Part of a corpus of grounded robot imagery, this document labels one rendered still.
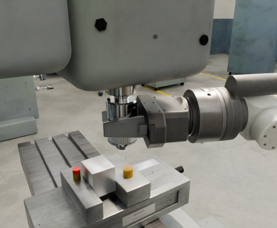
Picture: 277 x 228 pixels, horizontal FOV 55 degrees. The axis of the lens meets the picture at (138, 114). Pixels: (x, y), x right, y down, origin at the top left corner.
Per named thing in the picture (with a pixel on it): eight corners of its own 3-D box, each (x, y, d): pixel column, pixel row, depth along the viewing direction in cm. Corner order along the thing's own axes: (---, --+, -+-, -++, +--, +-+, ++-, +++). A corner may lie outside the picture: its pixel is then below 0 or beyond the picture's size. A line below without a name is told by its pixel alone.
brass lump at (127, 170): (129, 171, 59) (129, 164, 58) (135, 176, 57) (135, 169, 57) (121, 174, 58) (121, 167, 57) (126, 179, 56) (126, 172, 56)
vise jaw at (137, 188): (117, 166, 69) (116, 152, 67) (150, 197, 57) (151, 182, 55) (95, 173, 65) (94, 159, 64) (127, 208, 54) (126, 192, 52)
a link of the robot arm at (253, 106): (198, 119, 49) (254, 114, 51) (222, 160, 41) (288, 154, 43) (210, 63, 43) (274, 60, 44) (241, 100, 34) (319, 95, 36)
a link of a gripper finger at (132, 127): (102, 118, 38) (145, 115, 39) (103, 138, 39) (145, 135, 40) (102, 122, 36) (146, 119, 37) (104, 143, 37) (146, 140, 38)
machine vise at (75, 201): (153, 174, 77) (154, 140, 73) (189, 203, 66) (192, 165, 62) (27, 224, 59) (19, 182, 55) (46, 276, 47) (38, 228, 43)
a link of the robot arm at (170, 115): (135, 81, 46) (200, 78, 47) (136, 132, 49) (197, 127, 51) (150, 105, 34) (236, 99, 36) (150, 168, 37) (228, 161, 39)
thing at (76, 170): (79, 175, 58) (78, 165, 57) (82, 179, 56) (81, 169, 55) (72, 178, 57) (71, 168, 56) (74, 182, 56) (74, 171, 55)
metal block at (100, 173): (103, 177, 61) (102, 154, 59) (116, 190, 57) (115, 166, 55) (82, 184, 59) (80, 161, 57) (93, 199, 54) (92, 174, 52)
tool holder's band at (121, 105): (114, 112, 37) (114, 106, 37) (100, 103, 41) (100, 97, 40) (142, 106, 39) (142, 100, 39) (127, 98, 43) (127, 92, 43)
